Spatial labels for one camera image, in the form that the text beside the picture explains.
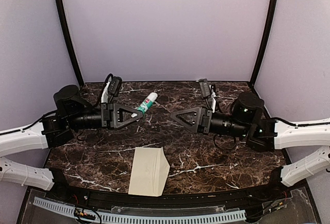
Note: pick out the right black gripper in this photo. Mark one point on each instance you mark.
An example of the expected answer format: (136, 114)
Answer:
(199, 126)

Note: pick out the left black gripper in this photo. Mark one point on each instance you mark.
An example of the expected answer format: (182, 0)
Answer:
(110, 115)

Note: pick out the green white glue stick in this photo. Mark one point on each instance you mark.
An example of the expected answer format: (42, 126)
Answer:
(147, 103)

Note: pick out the cream paper envelope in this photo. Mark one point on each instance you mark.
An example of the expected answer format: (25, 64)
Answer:
(149, 172)

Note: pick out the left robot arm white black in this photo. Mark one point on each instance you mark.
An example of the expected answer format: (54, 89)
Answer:
(54, 129)

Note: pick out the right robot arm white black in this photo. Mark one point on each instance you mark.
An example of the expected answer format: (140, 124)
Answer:
(264, 135)

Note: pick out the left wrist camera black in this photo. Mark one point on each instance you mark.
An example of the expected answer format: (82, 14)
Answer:
(110, 88)

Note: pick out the left black frame post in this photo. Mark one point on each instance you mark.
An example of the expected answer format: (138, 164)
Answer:
(68, 42)

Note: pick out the black frame post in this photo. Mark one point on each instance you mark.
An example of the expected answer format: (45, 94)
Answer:
(68, 42)
(263, 43)

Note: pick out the small circuit board with wires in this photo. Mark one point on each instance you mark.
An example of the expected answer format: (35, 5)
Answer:
(81, 214)

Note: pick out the white slotted cable duct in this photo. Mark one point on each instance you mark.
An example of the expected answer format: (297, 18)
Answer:
(140, 216)

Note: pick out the black front table rail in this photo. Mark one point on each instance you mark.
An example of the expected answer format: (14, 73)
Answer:
(98, 199)

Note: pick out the right black frame post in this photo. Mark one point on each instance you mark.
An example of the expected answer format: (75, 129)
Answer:
(263, 43)

